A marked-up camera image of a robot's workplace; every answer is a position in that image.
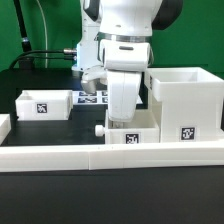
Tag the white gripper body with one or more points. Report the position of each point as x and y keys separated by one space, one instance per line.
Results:
x=123 y=89

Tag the white front drawer box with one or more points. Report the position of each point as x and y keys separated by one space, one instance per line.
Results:
x=142 y=129

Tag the white drawer box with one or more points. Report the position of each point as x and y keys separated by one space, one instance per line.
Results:
x=34 y=105
x=142 y=129

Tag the white drawer cabinet frame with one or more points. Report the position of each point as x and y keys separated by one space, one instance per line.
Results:
x=186 y=102

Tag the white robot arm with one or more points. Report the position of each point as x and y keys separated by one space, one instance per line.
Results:
x=115 y=47

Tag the white rear drawer box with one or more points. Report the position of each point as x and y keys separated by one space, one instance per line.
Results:
x=34 y=105

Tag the white marker sheet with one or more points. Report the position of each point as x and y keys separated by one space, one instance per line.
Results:
x=98 y=98

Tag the black pole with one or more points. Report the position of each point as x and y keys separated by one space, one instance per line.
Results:
x=26 y=45

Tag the white U-shaped boundary fence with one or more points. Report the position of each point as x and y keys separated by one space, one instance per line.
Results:
x=98 y=157

